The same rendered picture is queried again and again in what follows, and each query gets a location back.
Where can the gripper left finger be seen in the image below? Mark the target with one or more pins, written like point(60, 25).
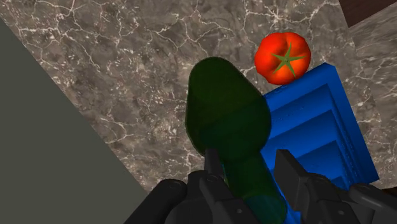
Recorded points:
point(214, 189)

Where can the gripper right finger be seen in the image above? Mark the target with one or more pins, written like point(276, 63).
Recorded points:
point(313, 192)

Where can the blue rectangular tray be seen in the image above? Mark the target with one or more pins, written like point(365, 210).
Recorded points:
point(319, 130)

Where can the dark green glass bottle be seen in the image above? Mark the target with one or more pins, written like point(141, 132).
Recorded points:
point(228, 114)

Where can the red tomato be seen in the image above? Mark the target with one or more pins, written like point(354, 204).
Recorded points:
point(282, 59)

